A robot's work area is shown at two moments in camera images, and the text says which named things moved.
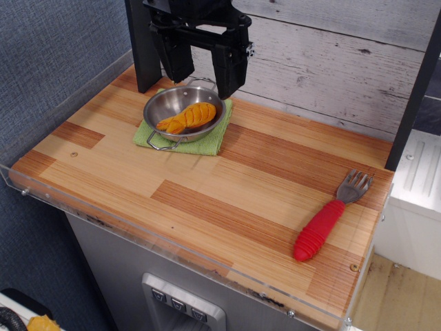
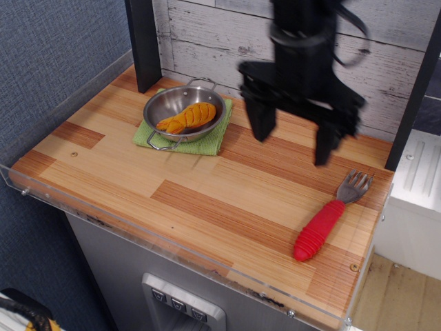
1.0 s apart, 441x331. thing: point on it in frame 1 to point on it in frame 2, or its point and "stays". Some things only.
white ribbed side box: x=409 y=229 stays
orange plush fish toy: x=193 y=116 stays
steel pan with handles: x=178 y=112 stays
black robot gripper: x=208 y=23 to x=303 y=73
